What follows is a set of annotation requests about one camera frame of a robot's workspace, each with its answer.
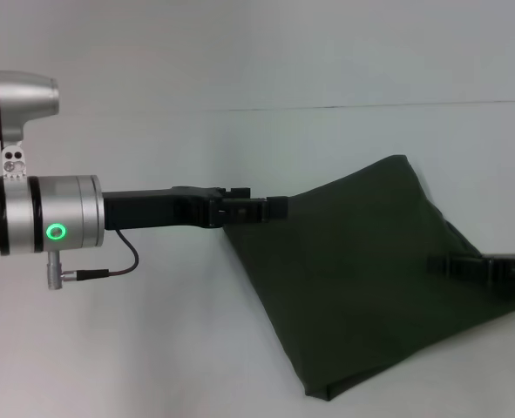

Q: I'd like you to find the silver left connector plug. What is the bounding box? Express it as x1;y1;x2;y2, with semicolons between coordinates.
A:
44;249;80;290

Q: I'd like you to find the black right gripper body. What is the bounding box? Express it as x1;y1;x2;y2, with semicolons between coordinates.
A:
485;253;515;289

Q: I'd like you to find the dark green FREE t-shirt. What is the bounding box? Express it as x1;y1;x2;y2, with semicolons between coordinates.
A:
221;153;515;391

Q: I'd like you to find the dark red left cable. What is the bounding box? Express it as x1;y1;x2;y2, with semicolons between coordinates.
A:
76;227;139;280

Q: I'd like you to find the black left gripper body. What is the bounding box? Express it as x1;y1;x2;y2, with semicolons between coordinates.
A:
101;185;226;232

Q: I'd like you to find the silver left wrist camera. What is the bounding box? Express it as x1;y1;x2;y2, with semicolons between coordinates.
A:
0;69;61;180

